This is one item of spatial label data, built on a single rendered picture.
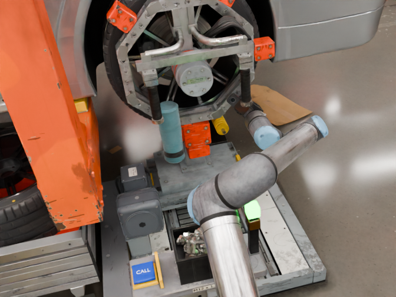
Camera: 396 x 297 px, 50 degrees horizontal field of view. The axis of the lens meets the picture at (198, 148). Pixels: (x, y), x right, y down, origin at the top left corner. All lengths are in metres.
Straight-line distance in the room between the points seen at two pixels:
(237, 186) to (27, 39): 0.67
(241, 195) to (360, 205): 1.24
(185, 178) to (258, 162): 0.97
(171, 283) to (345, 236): 1.02
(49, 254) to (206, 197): 0.79
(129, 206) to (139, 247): 0.27
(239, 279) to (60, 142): 0.66
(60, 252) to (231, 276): 0.82
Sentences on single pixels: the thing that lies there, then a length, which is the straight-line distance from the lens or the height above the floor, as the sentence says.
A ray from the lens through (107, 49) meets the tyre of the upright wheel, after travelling 1.77.
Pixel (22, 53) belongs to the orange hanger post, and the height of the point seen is 1.17.
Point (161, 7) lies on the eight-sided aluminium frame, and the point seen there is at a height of 1.10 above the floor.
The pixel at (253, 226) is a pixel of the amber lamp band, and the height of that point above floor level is 0.59.
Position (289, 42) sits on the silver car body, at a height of 0.83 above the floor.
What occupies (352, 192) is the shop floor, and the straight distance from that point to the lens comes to 2.40.
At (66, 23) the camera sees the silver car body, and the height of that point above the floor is 1.06.
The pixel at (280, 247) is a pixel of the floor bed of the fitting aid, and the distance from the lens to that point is 1.99.
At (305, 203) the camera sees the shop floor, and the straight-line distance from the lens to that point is 2.31.
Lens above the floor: 1.58
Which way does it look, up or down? 36 degrees down
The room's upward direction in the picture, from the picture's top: 7 degrees counter-clockwise
